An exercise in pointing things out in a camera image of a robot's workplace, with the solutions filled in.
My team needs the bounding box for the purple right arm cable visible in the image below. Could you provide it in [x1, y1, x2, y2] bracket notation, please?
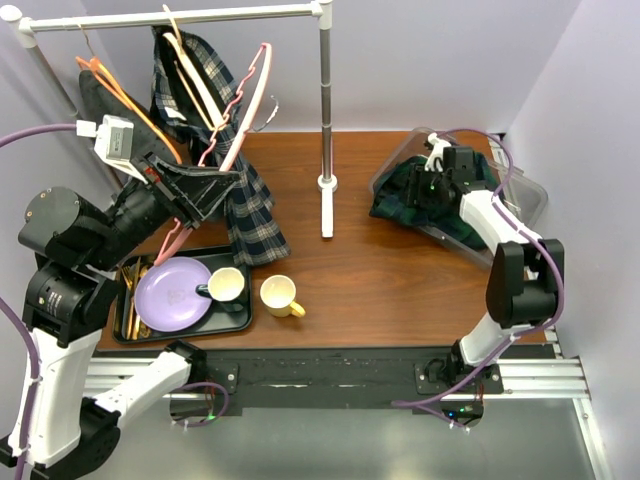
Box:
[439, 127, 566, 341]

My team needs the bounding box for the pink plastic hanger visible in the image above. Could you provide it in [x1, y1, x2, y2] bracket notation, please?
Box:
[152, 41, 279, 267]

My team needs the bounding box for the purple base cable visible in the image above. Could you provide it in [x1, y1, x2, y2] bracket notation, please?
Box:
[389, 334, 521, 426]
[172, 382, 231, 429]

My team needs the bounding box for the black serving tray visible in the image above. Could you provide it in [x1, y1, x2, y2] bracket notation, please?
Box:
[112, 245, 252, 345]

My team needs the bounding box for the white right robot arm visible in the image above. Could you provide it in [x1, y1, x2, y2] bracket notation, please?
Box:
[410, 135, 564, 393]

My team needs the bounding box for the black dotted skirt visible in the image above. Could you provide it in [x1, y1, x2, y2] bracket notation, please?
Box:
[78, 70, 176, 163]

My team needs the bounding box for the green plaid skirt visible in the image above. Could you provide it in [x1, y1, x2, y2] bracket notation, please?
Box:
[369, 155, 486, 251]

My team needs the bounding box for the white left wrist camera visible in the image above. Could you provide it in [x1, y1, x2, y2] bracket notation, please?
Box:
[75, 114, 141, 179]

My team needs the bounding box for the gold cutlery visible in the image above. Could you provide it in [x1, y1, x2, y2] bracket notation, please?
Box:
[114, 256, 152, 343]

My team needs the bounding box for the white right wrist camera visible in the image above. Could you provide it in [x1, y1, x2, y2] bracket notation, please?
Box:
[425, 132, 451, 173]

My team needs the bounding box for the dark green mug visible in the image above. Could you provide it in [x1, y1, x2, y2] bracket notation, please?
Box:
[195, 267, 248, 312]

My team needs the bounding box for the clear plastic bin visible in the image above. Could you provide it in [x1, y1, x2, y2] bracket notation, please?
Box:
[369, 127, 548, 269]

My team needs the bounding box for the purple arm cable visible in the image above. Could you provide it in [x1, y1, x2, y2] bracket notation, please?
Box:
[0, 123, 81, 480]
[439, 127, 566, 341]

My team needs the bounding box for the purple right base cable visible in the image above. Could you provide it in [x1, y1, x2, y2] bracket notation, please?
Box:
[389, 334, 521, 426]

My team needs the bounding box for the yellow mug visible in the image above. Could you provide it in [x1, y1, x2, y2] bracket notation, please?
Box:
[259, 275, 306, 318]

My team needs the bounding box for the navy beige plaid skirt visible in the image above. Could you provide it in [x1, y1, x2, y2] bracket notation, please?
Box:
[150, 26, 291, 266]

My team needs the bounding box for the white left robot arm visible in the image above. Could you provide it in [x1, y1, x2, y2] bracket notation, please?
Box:
[1, 154, 239, 479]

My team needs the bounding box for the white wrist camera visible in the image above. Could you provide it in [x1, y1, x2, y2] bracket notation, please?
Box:
[75, 114, 141, 179]
[425, 132, 451, 173]

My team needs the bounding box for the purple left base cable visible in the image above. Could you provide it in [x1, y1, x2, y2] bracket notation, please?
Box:
[172, 382, 231, 429]

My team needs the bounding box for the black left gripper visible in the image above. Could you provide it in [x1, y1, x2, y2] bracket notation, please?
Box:
[87, 144, 242, 268]

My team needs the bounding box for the purple plate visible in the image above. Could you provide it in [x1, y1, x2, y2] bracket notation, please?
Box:
[134, 257, 212, 332]

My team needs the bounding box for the white clothes rack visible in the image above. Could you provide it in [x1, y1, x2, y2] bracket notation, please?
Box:
[0, 0, 339, 239]

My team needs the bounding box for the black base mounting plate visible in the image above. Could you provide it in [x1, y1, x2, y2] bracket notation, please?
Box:
[194, 347, 503, 415]

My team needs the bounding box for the orange plastic hanger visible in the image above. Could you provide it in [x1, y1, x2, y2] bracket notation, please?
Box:
[75, 56, 182, 164]

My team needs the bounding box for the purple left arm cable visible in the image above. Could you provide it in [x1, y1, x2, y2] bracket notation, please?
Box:
[0, 123, 81, 480]

